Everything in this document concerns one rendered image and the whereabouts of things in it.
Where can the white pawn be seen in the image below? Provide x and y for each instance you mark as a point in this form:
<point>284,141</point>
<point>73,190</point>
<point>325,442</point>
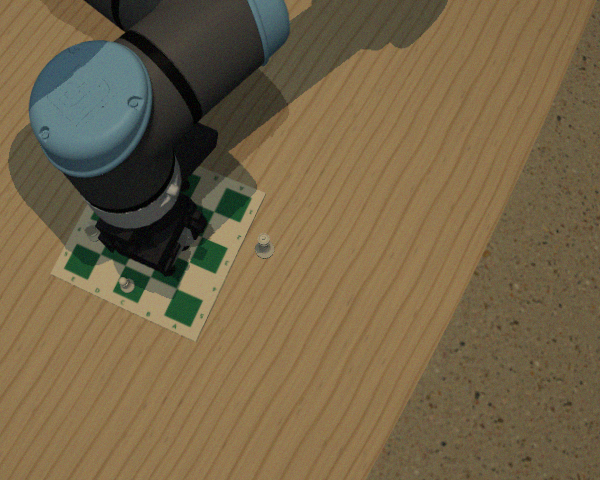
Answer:
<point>128,285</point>

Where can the chessboard with green and cream squares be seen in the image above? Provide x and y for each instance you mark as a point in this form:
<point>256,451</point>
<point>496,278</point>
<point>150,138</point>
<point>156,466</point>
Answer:
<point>182,302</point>

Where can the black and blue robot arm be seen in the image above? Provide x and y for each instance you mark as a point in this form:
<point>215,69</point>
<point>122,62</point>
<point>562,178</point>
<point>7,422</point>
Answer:
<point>106,113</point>

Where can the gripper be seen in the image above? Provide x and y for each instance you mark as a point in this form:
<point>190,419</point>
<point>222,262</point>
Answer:
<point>180,225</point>

